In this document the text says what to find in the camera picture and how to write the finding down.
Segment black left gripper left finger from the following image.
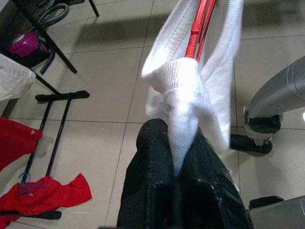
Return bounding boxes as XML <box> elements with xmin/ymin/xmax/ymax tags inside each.
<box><xmin>116</xmin><ymin>118</ymin><xmax>178</xmax><ymax>229</ymax></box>

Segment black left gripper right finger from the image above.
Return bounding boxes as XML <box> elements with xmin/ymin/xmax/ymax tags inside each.
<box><xmin>175</xmin><ymin>128</ymin><xmax>253</xmax><ymax>229</ymax></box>

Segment white printed T-shirt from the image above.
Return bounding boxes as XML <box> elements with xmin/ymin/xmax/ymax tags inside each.
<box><xmin>140</xmin><ymin>0</ymin><xmax>245</xmax><ymax>178</ymax></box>

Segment red plastic hanger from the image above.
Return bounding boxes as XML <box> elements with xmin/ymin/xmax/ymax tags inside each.
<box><xmin>184</xmin><ymin>0</ymin><xmax>218</xmax><ymax>65</ymax></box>

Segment silver robot left leg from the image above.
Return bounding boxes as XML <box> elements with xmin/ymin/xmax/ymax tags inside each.
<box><xmin>247</xmin><ymin>195</ymin><xmax>305</xmax><ymax>229</ymax></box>

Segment chrome and black clothes rack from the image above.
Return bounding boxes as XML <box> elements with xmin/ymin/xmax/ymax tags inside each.
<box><xmin>0</xmin><ymin>90</ymin><xmax>91</xmax><ymax>224</ymax></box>

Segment plain red garment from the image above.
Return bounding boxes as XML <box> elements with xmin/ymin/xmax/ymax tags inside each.
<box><xmin>0</xmin><ymin>173</ymin><xmax>93</xmax><ymax>227</ymax></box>

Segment red printed T-shirt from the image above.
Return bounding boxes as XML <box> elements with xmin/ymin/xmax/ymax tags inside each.
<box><xmin>0</xmin><ymin>116</ymin><xmax>44</xmax><ymax>173</ymax></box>

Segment black folding table legs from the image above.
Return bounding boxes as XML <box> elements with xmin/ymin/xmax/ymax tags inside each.
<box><xmin>0</xmin><ymin>0</ymin><xmax>100</xmax><ymax>95</ymax></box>

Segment white crumpled garment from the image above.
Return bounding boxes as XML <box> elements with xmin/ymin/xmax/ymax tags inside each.
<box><xmin>0</xmin><ymin>52</ymin><xmax>37</xmax><ymax>102</ymax></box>

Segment magenta round container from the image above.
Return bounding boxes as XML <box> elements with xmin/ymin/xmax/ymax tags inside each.
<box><xmin>8</xmin><ymin>31</ymin><xmax>41</xmax><ymax>58</ymax></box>

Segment purple wire hanger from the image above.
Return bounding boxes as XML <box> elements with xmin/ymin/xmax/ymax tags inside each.
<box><xmin>18</xmin><ymin>172</ymin><xmax>47</xmax><ymax>197</ymax></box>

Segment grey coiled hose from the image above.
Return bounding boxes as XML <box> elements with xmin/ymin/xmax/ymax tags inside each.
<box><xmin>30</xmin><ymin>0</ymin><xmax>70</xmax><ymax>27</ymax></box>

